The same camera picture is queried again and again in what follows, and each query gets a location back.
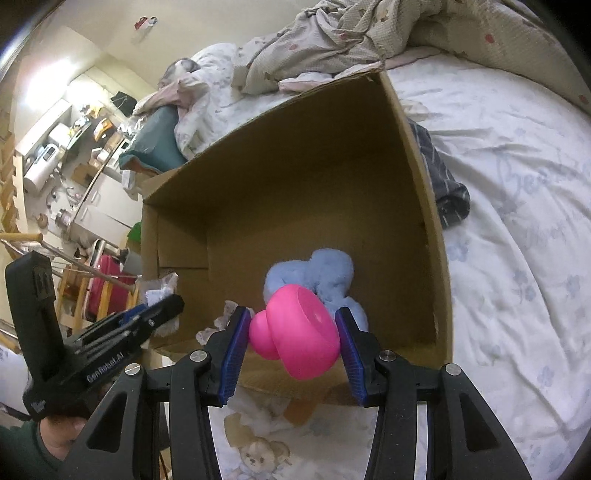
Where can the wooden crutch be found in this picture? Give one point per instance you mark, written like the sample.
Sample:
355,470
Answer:
69,258

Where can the dark plaid cloth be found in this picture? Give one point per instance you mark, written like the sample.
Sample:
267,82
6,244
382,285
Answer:
438,175

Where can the crumpled white plastic wrap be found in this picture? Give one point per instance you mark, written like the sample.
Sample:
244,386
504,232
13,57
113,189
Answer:
161,295

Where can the beige dotted blanket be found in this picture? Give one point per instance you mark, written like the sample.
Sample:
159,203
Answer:
369,37

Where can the brown cardboard box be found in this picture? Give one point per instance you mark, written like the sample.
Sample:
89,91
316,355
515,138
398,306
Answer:
295,207

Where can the grey cabinet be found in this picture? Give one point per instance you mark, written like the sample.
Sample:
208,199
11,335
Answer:
104,203

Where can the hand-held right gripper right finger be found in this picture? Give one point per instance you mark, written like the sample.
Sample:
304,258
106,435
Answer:
351,350

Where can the teal pillow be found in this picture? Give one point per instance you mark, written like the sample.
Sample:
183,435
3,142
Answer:
154,138

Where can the light blue plush toy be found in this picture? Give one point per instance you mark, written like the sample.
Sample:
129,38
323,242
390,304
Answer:
323,277

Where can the person's left forearm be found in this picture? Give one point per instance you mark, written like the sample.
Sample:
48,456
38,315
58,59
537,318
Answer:
41,443

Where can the white floral bed sheet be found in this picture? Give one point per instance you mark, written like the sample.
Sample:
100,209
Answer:
508,230

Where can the pink suitcase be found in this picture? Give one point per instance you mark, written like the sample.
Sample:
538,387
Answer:
105,286

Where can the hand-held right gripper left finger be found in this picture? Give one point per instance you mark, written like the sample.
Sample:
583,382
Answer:
233,344

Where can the white floral quilt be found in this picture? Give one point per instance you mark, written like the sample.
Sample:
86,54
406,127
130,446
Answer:
203,87

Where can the white rice cooker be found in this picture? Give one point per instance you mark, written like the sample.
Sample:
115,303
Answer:
39,168

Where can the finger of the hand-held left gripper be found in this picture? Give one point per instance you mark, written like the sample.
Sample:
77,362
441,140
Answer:
154,311

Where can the pink plastic toy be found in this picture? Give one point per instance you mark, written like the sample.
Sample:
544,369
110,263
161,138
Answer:
300,334

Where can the green round object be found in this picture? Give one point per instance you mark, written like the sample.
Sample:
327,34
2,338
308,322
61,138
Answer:
134,233

